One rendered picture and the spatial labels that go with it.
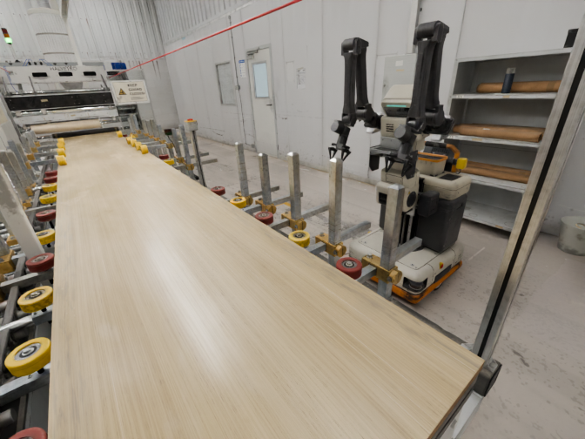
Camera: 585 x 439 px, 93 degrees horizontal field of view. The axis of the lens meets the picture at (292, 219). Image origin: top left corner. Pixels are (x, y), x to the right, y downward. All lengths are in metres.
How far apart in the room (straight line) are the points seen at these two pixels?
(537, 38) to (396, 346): 3.11
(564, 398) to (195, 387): 1.77
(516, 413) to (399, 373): 1.26
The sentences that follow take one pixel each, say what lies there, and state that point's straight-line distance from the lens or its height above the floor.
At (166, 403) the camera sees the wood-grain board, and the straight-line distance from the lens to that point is 0.66.
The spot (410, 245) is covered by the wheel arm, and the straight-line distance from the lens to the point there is 1.17.
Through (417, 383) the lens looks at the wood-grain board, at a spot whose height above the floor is 0.90.
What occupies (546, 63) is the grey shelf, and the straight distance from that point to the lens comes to 3.43.
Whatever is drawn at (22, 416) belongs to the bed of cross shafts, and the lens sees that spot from 1.09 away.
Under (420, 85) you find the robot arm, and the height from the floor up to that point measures 1.39.
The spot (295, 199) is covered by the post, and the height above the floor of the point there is 0.96.
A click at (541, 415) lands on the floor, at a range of 1.93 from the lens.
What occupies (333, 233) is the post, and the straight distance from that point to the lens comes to 1.10.
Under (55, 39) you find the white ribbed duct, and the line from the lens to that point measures 9.33.
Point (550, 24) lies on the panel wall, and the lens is 3.47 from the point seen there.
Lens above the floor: 1.42
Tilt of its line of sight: 26 degrees down
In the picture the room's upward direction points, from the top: 3 degrees counter-clockwise
